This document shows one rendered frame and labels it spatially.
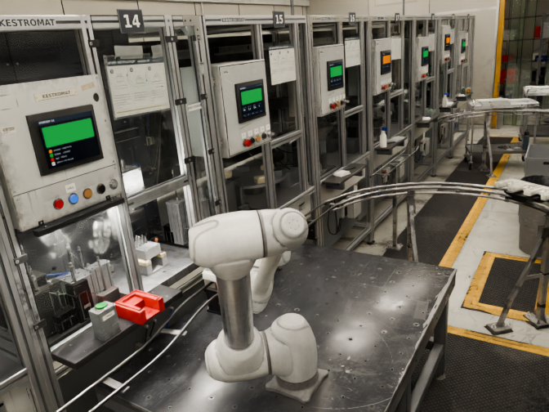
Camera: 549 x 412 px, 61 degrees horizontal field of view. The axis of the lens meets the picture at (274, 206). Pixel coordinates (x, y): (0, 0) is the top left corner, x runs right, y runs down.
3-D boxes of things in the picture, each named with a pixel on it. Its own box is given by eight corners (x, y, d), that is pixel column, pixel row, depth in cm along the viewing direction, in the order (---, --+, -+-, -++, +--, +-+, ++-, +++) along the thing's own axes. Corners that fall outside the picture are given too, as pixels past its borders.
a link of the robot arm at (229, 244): (271, 384, 168) (210, 396, 165) (263, 344, 180) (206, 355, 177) (270, 237, 116) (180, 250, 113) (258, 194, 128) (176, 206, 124)
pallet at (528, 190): (493, 194, 315) (494, 181, 312) (508, 190, 321) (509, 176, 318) (544, 209, 284) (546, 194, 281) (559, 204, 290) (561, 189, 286)
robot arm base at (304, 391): (334, 367, 181) (333, 356, 179) (307, 405, 163) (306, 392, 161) (293, 355, 190) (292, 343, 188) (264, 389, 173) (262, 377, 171)
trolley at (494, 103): (467, 172, 639) (471, 100, 608) (461, 161, 691) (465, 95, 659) (538, 170, 617) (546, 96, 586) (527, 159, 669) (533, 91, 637)
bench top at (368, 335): (340, 512, 130) (340, 502, 128) (94, 392, 185) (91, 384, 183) (457, 275, 248) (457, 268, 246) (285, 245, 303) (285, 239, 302)
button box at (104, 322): (104, 342, 170) (98, 313, 166) (91, 336, 174) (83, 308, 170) (122, 330, 176) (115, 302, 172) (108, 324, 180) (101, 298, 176)
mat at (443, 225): (434, 299, 345) (434, 297, 344) (359, 284, 375) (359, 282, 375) (520, 136, 806) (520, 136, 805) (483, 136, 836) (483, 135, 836)
